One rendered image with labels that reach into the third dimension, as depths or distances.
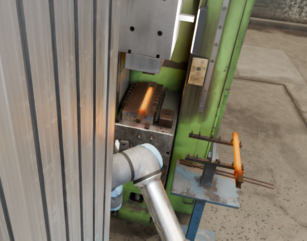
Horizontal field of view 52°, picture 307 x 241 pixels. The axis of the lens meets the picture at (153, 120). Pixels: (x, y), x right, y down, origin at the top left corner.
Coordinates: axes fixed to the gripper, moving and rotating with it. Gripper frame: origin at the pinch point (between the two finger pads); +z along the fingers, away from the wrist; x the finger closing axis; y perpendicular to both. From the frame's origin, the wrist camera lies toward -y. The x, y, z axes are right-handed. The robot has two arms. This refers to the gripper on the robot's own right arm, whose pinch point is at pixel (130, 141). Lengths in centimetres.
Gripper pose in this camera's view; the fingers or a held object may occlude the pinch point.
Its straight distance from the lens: 170.2
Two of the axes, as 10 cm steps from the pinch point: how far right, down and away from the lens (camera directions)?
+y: -1.1, 8.2, 5.6
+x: 9.8, 1.9, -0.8
